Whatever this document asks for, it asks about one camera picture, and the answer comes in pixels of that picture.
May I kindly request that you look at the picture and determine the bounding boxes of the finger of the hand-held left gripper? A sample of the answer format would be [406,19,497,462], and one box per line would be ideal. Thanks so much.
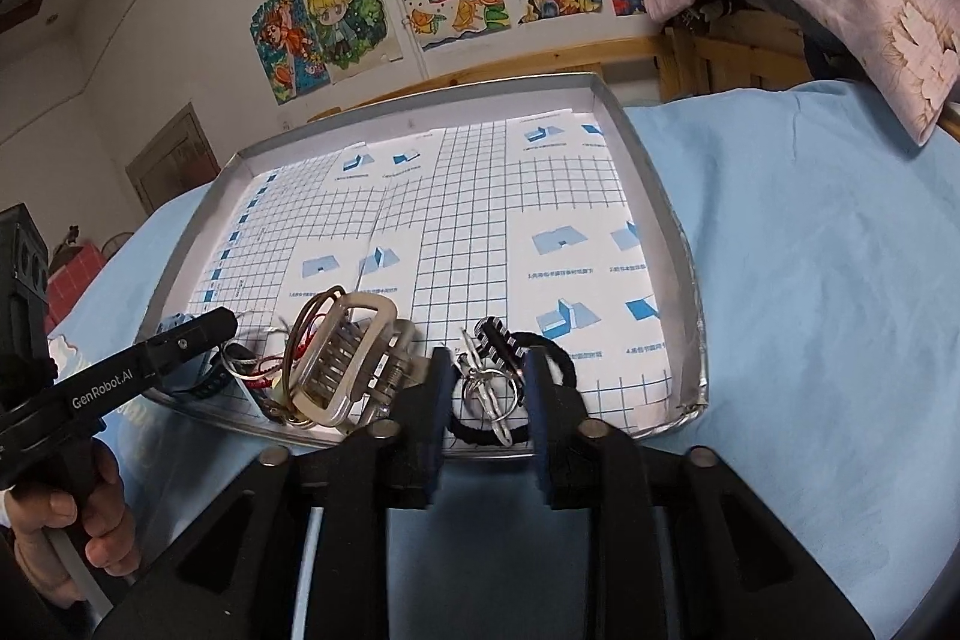
[0,308,240,488]

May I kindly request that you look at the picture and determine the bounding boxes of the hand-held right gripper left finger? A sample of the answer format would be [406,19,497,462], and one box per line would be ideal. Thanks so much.
[94,347,458,640]

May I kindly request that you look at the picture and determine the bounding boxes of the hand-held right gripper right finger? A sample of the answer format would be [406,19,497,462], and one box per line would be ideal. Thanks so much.
[523,346,875,640]

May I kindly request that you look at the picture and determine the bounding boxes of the black hair tie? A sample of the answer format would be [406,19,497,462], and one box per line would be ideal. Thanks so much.
[446,331,579,448]

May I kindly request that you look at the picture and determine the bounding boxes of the large silver hoop earring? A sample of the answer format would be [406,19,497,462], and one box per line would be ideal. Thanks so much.
[219,340,265,380]
[259,317,305,371]

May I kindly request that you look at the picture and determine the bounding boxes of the red braided bracelet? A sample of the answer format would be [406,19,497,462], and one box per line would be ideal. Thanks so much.
[244,329,320,390]

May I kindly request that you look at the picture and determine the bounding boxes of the white hair clip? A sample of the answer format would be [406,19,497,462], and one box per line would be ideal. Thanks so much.
[457,326,488,386]

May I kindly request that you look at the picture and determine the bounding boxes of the black hair clip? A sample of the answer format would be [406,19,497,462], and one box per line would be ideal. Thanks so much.
[476,315,527,372]

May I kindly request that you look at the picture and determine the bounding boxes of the beige hair claw clip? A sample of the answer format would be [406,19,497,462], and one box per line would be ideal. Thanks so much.
[259,289,421,435]

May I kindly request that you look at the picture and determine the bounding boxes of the brown hair tie yellow bead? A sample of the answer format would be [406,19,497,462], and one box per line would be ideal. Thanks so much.
[289,285,353,356]

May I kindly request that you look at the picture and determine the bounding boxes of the grey cardboard tray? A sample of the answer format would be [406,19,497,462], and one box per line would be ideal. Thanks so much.
[137,72,710,461]

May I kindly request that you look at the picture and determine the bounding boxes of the person's left hand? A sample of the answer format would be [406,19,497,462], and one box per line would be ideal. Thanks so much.
[9,439,140,582]

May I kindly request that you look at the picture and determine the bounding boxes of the red patterned bag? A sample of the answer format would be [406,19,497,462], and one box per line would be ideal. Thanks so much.
[49,242,107,320]

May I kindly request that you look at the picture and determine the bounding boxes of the brown wooden door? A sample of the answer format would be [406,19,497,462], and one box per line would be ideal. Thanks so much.
[126,104,223,214]

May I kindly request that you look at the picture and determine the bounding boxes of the orange-haired girl drawing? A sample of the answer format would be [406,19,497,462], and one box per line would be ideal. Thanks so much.
[250,0,331,107]

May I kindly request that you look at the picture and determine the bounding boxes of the blond character drawing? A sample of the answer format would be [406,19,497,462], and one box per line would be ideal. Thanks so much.
[300,0,404,83]

